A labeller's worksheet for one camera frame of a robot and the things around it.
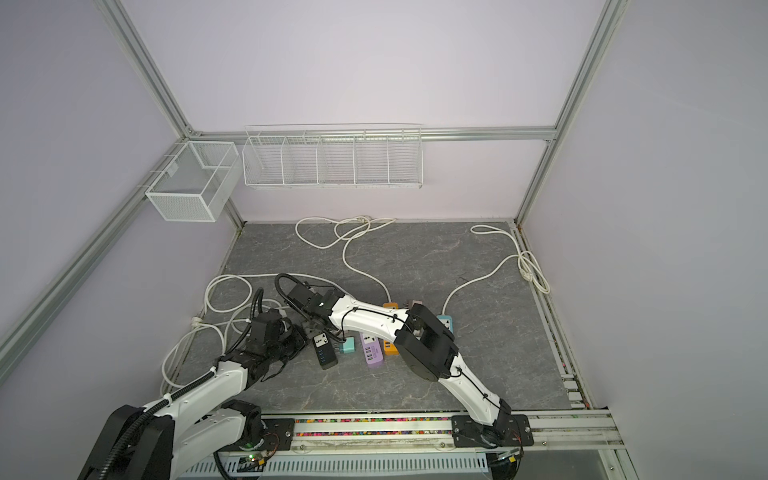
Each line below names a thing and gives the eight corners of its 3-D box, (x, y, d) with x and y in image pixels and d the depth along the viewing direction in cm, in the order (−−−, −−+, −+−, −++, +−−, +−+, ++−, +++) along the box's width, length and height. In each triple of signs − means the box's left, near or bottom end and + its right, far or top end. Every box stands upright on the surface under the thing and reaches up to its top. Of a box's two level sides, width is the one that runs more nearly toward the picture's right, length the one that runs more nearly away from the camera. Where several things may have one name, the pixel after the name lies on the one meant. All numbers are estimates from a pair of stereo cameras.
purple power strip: (366, 366, 86) (365, 362, 84) (360, 337, 92) (359, 333, 89) (384, 361, 87) (383, 357, 85) (377, 333, 92) (377, 329, 90)
